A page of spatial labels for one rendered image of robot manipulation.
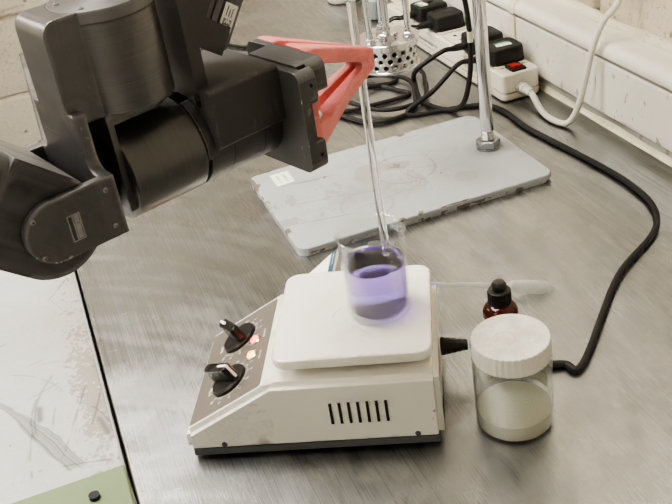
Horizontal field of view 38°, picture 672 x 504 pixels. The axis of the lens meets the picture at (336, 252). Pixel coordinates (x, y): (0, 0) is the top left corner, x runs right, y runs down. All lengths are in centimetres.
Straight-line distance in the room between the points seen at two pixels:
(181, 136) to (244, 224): 54
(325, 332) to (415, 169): 43
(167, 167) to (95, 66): 7
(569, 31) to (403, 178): 29
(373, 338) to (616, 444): 20
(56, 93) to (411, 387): 34
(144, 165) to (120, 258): 54
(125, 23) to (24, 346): 52
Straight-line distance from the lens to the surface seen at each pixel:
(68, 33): 53
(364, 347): 72
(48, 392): 92
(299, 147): 60
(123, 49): 54
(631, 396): 81
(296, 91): 58
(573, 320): 89
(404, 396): 73
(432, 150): 118
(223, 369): 77
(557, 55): 129
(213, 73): 59
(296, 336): 75
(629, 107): 117
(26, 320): 103
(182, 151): 57
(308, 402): 74
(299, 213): 108
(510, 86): 131
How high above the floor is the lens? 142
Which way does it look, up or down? 31 degrees down
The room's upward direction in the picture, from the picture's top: 9 degrees counter-clockwise
